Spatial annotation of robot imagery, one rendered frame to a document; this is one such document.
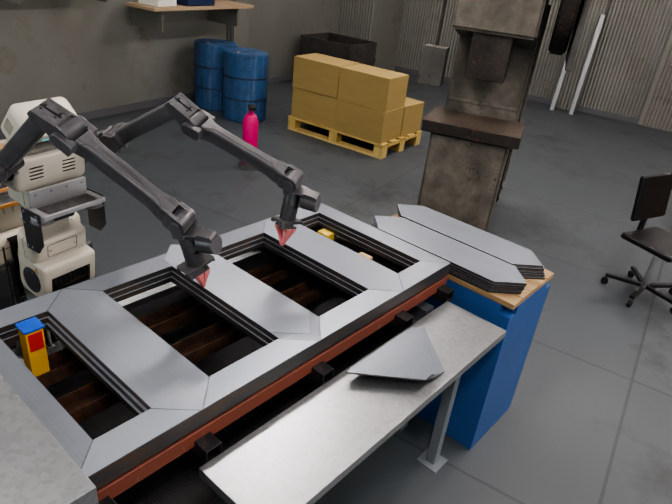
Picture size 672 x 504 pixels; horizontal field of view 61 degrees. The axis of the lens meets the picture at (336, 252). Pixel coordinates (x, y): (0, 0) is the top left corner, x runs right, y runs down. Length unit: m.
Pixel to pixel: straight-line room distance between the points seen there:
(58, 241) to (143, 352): 0.77
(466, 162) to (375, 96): 1.81
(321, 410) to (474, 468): 1.16
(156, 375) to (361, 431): 0.59
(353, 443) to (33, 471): 0.81
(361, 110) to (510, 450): 4.16
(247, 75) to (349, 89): 1.25
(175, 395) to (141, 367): 0.15
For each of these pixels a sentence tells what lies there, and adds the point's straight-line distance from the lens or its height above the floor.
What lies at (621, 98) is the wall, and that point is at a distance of 10.14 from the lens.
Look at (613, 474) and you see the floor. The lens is 3.02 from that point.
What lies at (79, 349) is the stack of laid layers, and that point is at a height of 0.85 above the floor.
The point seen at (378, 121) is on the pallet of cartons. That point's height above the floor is 0.39.
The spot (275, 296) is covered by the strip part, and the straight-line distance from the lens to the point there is 1.98.
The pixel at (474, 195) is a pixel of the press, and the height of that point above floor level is 0.34.
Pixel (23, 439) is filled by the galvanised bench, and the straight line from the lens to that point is 1.31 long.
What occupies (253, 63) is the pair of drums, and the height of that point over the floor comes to 0.68.
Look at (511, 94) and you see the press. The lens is 4.89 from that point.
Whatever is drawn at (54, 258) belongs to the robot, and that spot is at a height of 0.80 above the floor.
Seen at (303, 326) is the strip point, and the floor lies 0.87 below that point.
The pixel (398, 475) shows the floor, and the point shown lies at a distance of 2.62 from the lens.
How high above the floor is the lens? 1.95
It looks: 28 degrees down
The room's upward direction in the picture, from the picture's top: 7 degrees clockwise
